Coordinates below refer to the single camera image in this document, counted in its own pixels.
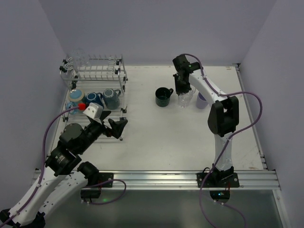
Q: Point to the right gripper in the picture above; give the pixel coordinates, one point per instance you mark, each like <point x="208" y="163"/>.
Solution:
<point x="181" y="86"/>

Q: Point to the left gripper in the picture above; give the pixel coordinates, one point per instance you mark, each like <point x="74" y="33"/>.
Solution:
<point x="106" y="127"/>

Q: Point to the clear glass tumbler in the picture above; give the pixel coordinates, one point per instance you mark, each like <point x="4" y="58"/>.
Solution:
<point x="190" y="92"/>
<point x="79" y="57"/>
<point x="184" y="100"/>

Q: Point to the dark green mug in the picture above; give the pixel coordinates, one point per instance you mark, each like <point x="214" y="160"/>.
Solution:
<point x="162" y="96"/>

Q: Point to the grey-blue mug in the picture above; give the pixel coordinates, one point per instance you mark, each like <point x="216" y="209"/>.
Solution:
<point x="111" y="98"/>

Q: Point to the lavender plastic cup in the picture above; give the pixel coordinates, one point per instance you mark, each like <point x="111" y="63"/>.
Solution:
<point x="201" y="102"/>

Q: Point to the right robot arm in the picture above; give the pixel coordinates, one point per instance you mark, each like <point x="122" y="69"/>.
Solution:
<point x="222" y="120"/>

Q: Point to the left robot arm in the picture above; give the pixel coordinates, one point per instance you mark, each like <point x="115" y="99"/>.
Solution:
<point x="63" y="173"/>

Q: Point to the metal dish rack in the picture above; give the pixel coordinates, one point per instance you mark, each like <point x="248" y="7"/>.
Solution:
<point x="97" y="74"/>

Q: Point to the blue mug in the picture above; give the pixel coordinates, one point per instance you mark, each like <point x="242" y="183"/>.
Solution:
<point x="93" y="97"/>

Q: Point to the light blue cup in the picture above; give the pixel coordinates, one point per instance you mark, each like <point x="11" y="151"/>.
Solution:
<point x="75" y="97"/>

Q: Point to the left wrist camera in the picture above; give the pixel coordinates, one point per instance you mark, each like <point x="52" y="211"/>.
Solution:
<point x="94" y="111"/>

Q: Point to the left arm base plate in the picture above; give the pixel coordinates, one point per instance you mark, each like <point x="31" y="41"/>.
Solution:
<point x="100" y="178"/>

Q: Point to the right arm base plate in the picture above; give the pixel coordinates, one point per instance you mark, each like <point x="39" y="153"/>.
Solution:
<point x="230" y="181"/>

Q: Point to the aluminium mounting rail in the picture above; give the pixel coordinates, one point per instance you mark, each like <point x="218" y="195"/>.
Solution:
<point x="187" y="180"/>

